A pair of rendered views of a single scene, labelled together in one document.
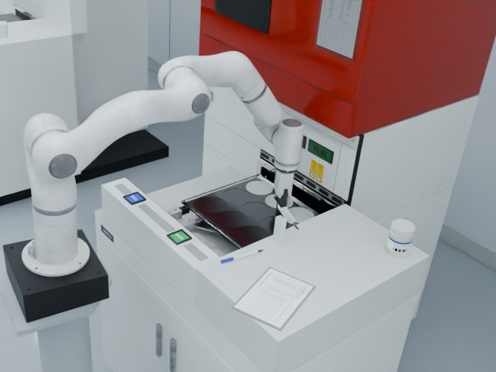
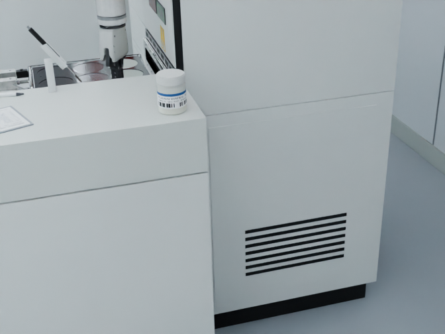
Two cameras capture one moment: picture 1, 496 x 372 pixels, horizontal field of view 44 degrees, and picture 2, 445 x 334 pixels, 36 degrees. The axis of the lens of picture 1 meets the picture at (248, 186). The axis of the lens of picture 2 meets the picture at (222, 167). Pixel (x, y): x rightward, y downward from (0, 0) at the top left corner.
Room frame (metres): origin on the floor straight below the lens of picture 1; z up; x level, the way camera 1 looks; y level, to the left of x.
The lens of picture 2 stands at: (0.20, -1.29, 1.61)
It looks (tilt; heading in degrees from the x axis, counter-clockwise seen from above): 27 degrees down; 27
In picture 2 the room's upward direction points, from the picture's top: 2 degrees counter-clockwise
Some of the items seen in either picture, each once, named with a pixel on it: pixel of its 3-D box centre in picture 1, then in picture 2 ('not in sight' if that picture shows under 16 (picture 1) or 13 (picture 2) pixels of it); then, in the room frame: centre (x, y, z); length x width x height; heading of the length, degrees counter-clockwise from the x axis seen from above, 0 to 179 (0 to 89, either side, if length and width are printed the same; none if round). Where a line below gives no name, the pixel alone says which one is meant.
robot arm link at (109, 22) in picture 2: (286, 162); (112, 18); (1.82, -0.12, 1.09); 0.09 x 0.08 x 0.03; 7
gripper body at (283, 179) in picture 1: (284, 178); (114, 40); (1.82, -0.12, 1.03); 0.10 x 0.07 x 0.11; 7
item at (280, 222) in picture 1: (284, 221); (55, 65); (1.55, -0.12, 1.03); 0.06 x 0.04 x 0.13; 132
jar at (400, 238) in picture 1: (400, 238); (171, 91); (1.55, -0.47, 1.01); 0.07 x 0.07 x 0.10
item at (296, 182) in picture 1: (296, 192); (159, 70); (1.96, -0.18, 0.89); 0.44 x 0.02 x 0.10; 42
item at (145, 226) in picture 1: (156, 236); not in sight; (1.61, 0.28, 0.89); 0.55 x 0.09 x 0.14; 42
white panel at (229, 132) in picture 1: (271, 142); (149, 16); (2.10, -0.07, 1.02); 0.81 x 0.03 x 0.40; 42
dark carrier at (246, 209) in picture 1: (255, 210); (92, 79); (1.81, -0.04, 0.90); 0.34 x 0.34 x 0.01; 42
